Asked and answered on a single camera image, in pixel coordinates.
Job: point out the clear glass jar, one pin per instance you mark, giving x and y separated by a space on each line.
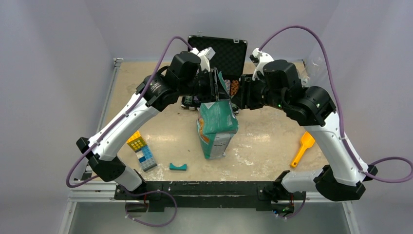
311 71

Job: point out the teal curved block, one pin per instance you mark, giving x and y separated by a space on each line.
173 167

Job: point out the yellow plastic scoop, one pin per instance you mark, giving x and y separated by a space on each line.
306 142

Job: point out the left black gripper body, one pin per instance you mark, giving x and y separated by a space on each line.
203 86

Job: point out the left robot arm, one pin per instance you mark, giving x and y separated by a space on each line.
152 96

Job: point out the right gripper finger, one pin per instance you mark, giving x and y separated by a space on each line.
239 101
243 84

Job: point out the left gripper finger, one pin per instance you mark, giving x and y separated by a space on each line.
217 84
210 85

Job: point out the green pet food bag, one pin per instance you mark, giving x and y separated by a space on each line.
216 124

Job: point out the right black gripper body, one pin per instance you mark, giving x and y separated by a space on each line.
253 92

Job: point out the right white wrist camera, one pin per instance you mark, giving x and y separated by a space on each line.
259 59

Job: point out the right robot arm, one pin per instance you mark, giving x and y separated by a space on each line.
278 85

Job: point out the black poker chip case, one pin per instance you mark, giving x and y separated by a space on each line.
228 59

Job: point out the aluminium frame rail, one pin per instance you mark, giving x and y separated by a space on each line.
262 148

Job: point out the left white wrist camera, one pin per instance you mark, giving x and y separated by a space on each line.
205 56

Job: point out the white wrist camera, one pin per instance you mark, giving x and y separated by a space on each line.
259 59
205 56

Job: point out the toy brick block stack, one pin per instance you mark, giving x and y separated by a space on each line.
141 148

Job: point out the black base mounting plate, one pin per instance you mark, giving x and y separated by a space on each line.
257 195

